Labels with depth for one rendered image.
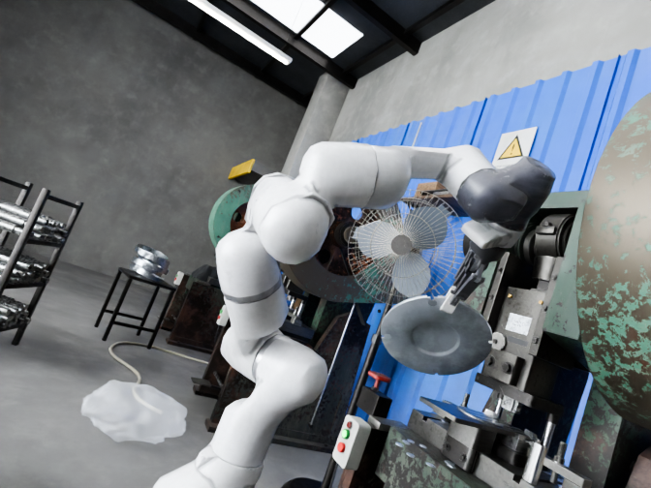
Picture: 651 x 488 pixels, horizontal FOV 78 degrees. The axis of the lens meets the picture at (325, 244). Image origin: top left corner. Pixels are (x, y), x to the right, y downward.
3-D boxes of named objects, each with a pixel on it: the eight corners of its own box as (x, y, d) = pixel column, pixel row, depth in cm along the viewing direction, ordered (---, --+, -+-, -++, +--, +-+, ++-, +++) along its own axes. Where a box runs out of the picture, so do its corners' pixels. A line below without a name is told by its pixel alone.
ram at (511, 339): (514, 388, 106) (546, 284, 109) (470, 370, 119) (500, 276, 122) (551, 401, 113) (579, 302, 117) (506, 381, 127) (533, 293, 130)
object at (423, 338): (386, 371, 119) (387, 369, 120) (490, 380, 110) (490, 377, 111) (375, 296, 104) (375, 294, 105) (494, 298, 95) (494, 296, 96)
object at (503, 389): (528, 416, 105) (535, 396, 106) (469, 387, 123) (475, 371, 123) (562, 426, 112) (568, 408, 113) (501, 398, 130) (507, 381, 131)
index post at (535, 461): (531, 484, 93) (543, 443, 94) (519, 476, 95) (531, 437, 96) (539, 485, 94) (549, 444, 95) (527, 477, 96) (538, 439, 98)
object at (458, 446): (440, 471, 96) (457, 415, 97) (402, 442, 108) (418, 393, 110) (504, 481, 107) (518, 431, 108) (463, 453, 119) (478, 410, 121)
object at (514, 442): (514, 450, 107) (519, 434, 108) (471, 425, 121) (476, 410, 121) (534, 455, 111) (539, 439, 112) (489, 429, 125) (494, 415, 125)
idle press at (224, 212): (158, 348, 350) (233, 167, 371) (145, 320, 435) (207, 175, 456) (301, 381, 426) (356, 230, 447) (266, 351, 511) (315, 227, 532)
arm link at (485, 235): (523, 215, 87) (510, 234, 90) (468, 195, 87) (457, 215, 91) (533, 247, 77) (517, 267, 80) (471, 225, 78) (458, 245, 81)
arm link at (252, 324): (250, 311, 66) (185, 280, 77) (278, 409, 79) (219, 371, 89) (294, 276, 73) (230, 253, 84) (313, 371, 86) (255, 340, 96)
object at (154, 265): (101, 340, 312) (142, 246, 321) (91, 323, 347) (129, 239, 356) (151, 350, 337) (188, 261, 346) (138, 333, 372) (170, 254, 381)
